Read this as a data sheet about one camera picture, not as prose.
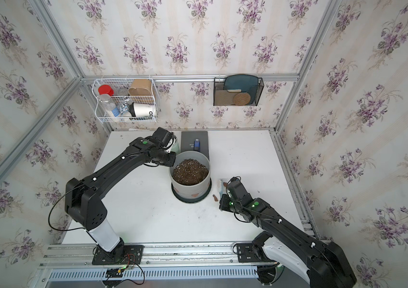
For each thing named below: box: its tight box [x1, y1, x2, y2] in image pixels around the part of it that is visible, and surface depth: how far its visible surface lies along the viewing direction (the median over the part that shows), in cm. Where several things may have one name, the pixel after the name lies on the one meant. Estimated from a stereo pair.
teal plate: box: [223, 74, 259, 104], surface depth 94 cm
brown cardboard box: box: [128, 78, 153, 96], surface depth 92 cm
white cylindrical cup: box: [129, 102, 156, 117], surface depth 95 cm
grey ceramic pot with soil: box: [169, 150, 211, 199], surface depth 88 cm
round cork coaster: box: [232, 92, 251, 107], surface depth 100 cm
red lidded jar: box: [97, 84, 114, 96], surface depth 93 cm
